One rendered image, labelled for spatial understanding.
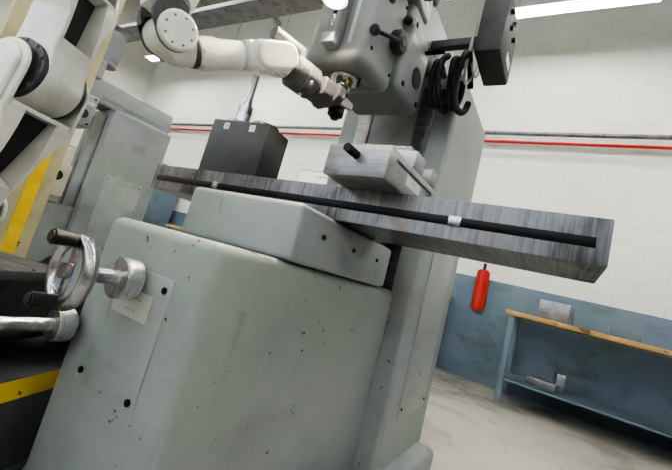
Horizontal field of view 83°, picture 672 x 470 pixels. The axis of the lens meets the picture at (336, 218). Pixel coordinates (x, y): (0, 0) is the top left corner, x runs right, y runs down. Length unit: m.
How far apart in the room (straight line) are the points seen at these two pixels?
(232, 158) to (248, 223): 0.43
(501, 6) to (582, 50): 4.81
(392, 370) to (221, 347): 0.72
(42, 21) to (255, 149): 0.57
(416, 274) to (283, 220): 0.63
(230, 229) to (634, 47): 5.76
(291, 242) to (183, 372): 0.29
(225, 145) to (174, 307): 0.70
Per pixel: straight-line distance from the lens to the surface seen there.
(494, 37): 1.35
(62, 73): 1.15
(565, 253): 0.74
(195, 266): 0.66
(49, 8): 1.22
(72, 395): 0.88
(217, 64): 0.94
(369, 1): 1.19
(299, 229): 0.76
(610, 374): 5.07
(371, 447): 1.37
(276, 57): 0.98
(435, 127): 1.43
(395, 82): 1.24
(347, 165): 0.79
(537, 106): 5.80
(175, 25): 0.88
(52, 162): 2.51
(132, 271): 0.71
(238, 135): 1.25
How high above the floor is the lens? 0.75
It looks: 9 degrees up
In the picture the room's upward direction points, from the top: 15 degrees clockwise
